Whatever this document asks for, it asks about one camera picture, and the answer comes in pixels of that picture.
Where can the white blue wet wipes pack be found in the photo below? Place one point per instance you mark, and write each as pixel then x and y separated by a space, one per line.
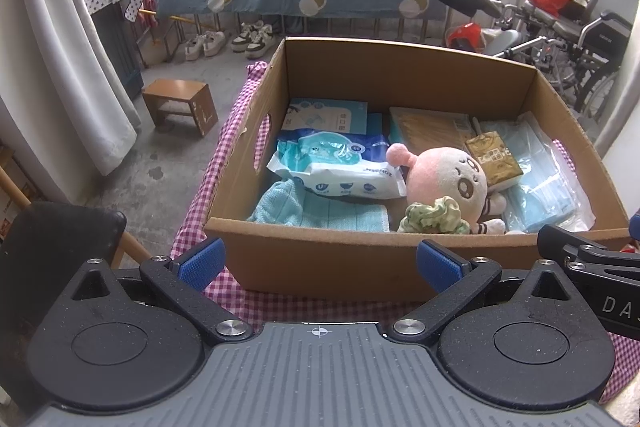
pixel 340 184

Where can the small wooden stool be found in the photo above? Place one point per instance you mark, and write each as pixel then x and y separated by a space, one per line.
pixel 175 89

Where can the light blue box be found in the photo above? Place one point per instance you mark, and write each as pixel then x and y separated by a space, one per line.
pixel 325 114

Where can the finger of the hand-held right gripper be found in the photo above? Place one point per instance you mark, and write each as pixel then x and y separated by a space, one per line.
pixel 555 239
pixel 635 227

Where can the gold foil snack packet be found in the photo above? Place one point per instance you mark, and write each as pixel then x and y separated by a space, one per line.
pixel 495 159

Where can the white curtain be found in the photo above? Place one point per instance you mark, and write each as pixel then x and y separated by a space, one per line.
pixel 60 57

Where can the brown cardboard box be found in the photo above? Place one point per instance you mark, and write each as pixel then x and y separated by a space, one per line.
pixel 325 257

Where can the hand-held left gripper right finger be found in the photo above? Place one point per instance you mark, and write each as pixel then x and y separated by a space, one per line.
pixel 440 267

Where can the white platform shoe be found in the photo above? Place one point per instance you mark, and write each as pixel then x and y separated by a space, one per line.
pixel 194 49
pixel 214 44

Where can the clear bag of face masks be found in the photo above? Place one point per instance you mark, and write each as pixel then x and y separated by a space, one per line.
pixel 545 187

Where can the pairs of shoes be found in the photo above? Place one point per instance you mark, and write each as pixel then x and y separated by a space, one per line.
pixel 261 44

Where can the white and dark sneaker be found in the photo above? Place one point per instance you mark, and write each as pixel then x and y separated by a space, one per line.
pixel 242 39

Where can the green scrunchie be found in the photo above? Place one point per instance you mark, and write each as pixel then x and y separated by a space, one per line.
pixel 430 217

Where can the yellow pole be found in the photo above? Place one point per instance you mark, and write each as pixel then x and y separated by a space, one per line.
pixel 150 14

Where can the pink plush doll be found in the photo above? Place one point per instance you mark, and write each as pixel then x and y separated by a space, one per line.
pixel 450 177

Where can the red plastic container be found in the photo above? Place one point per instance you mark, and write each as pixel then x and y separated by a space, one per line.
pixel 465 37

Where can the brown striped packet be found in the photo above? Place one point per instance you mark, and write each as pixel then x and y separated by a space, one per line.
pixel 425 129

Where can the teal checked cloth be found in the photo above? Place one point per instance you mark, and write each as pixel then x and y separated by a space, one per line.
pixel 320 212

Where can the black wheelchair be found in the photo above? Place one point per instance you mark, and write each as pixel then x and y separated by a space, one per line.
pixel 600 37

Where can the black padded wooden chair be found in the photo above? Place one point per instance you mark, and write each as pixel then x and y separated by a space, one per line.
pixel 60 232

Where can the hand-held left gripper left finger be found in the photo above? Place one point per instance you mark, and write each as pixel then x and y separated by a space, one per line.
pixel 202 263

